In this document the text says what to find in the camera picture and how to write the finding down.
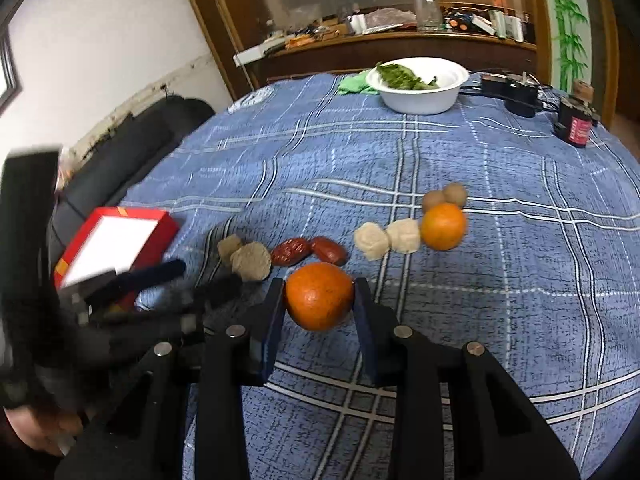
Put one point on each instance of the black and red device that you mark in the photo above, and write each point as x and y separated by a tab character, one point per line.
575	127

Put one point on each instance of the blue orange gadget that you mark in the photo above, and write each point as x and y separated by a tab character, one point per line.
460	22

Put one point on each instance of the black sofa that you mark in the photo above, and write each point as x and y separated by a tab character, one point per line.
140	140

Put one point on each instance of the bamboo wall painting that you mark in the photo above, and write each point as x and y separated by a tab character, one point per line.
570	35

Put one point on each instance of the white pastry cake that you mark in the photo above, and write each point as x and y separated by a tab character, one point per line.
404	235
371	241

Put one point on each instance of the wooden sideboard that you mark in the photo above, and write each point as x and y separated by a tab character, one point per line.
350	55

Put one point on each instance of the brown longan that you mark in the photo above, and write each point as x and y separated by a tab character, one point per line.
431	199
455	194

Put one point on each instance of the glass pitcher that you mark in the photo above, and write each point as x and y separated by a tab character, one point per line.
427	10

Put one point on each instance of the blue plaid tablecloth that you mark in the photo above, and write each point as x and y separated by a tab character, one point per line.
325	150

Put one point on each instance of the clear plastic bag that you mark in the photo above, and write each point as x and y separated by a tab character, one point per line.
387	16

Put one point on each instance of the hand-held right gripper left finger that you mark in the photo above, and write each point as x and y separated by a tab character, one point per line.
272	325

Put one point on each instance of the green cloth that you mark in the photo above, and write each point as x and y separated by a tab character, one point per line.
352	85

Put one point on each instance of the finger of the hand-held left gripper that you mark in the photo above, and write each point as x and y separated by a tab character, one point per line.
150	275
220	292

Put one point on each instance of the round tan pastry cake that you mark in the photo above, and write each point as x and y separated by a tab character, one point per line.
252	261

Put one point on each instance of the red date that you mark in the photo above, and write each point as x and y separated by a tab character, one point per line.
329	249
291	251

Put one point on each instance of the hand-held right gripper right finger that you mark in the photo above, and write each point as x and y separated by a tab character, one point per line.
367	332

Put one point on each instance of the white bowl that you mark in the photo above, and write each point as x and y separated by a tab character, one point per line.
425	100

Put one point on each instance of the white flat box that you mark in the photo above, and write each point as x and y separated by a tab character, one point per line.
255	53

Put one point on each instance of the red box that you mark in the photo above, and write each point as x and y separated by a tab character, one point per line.
115	247

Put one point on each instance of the orange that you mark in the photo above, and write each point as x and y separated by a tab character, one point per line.
317	296
443	226

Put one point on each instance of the person's left hand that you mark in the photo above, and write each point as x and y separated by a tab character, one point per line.
40	432

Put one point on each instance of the green leaves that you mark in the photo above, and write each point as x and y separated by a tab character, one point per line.
400	77

